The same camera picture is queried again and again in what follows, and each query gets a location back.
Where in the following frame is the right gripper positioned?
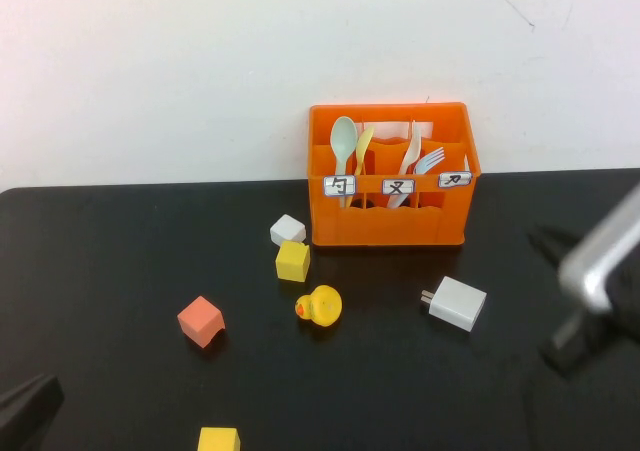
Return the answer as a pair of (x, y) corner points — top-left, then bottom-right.
(528, 223), (640, 378)

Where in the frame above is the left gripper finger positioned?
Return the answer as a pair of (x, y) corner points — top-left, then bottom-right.
(0, 379), (65, 451)
(0, 374), (56, 406)

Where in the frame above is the light blue plastic fork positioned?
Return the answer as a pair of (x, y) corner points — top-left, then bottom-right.
(399, 146), (446, 208)

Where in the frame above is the pale green plastic spoon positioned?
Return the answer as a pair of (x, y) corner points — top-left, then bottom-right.
(329, 116), (360, 210)

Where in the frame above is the orange plastic cutlery holder crate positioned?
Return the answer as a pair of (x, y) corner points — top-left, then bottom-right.
(307, 101), (482, 248)

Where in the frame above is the paper label reading 刀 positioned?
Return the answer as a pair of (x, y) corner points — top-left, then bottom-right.
(437, 171), (473, 189)

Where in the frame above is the salmon orange foam cube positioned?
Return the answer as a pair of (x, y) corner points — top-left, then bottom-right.
(176, 295), (226, 350)

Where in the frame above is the yellow foam cube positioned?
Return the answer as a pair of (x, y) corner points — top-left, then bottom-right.
(274, 240), (311, 283)
(196, 426), (240, 451)

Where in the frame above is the paper label reading 叉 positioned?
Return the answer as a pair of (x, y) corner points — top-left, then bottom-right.
(381, 178), (416, 196)

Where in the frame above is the cream white plastic fork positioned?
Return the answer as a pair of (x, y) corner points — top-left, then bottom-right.
(387, 120), (424, 210)

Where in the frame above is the yellow rubber duck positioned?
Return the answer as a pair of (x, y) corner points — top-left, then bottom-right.
(293, 284), (343, 328)

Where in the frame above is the paper label reading 勺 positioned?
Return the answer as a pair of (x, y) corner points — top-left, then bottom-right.
(322, 174), (357, 198)

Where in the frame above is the yellow plastic spoon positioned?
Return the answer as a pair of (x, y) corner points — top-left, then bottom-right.
(349, 126), (375, 210)

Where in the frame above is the white foam cube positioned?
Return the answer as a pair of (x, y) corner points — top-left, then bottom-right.
(269, 213), (307, 246)

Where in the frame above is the white wall charger plug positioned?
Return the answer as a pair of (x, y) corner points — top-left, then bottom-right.
(420, 275), (488, 333)

